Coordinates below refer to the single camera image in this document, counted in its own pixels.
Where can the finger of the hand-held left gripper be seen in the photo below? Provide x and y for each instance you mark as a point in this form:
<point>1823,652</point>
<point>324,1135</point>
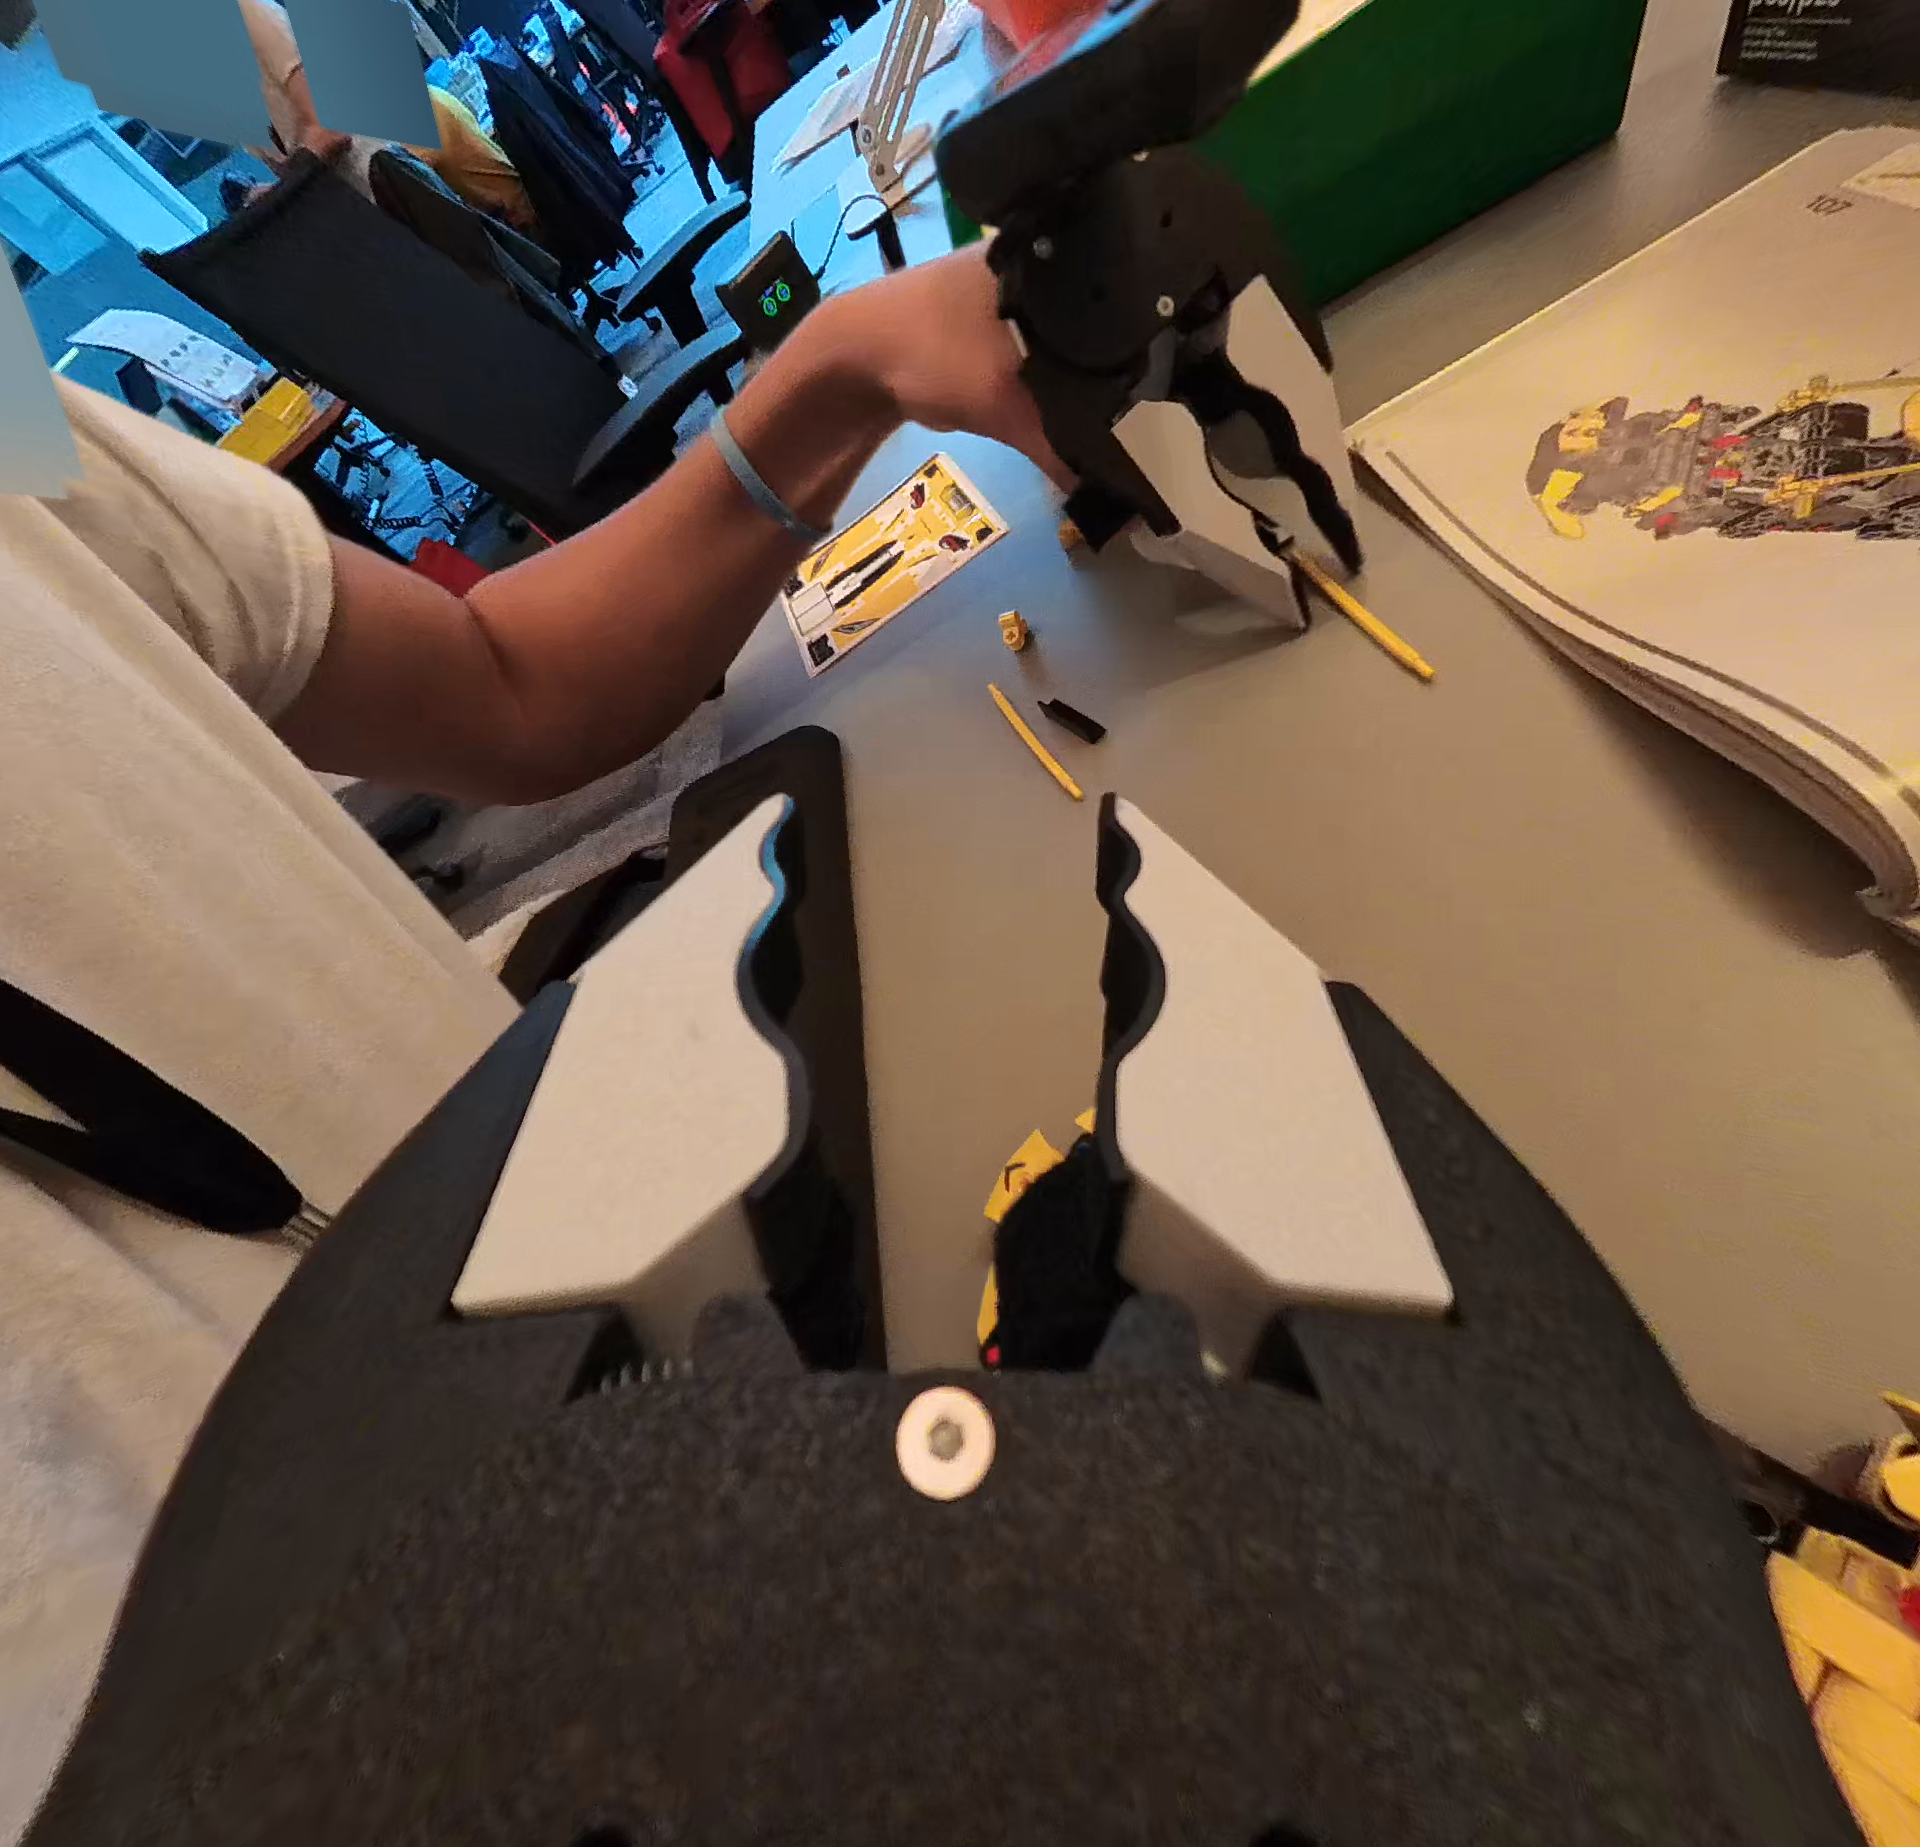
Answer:
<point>1200,505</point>
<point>1297,377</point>

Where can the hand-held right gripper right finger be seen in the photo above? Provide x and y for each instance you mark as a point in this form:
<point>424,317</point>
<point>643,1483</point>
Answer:
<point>1275,1127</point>

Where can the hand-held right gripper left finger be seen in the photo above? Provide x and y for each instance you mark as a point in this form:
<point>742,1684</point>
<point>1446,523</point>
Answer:
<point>631,1127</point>

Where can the yellow axle with black connector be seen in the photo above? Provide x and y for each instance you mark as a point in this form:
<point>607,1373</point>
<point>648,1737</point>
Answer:
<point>1380,633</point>

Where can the instruction booklet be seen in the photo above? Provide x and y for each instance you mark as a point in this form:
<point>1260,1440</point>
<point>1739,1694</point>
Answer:
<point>1725,647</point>

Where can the yellow toy brick car model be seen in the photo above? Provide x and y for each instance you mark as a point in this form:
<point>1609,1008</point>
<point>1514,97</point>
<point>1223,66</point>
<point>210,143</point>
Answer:
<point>1846,1653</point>

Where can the person's left forearm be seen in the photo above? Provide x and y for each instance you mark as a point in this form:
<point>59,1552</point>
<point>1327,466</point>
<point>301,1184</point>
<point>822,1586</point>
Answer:
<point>526,647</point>

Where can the grey desk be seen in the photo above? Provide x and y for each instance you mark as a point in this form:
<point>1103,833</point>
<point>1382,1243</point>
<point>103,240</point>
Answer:
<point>1501,1052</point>

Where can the person's left hand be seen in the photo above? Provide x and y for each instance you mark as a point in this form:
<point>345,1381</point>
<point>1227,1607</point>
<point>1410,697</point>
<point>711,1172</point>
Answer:
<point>930,349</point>

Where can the black brick strip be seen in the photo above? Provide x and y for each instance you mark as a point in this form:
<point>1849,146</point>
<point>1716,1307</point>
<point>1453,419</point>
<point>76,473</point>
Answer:
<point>1071,720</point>

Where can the green plastic bin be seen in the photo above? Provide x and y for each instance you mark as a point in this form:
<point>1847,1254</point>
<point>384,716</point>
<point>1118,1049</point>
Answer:
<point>1425,122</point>

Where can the thin yellow axle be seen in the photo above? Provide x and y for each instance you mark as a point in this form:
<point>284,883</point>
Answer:
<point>1035,744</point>

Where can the yellow sticker sheet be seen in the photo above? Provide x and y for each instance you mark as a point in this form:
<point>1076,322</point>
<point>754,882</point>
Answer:
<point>886,573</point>

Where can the small black device green lights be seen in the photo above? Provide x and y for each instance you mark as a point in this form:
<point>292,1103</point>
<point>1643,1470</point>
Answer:
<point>768,289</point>

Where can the blue wristband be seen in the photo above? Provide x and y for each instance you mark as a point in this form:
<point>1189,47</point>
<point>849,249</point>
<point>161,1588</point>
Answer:
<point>751,482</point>

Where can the red office chair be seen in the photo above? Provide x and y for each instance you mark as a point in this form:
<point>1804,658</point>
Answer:
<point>721,64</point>

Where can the person's white shirt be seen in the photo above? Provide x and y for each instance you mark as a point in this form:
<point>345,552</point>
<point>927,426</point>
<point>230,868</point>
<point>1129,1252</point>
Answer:
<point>150,828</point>

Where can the black toy set box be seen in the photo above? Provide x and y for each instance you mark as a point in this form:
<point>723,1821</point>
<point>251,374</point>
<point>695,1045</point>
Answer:
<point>1816,2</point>

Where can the black office chair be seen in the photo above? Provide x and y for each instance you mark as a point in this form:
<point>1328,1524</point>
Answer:
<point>376,332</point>

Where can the yellow box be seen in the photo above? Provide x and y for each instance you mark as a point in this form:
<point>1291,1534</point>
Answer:
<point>271,424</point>

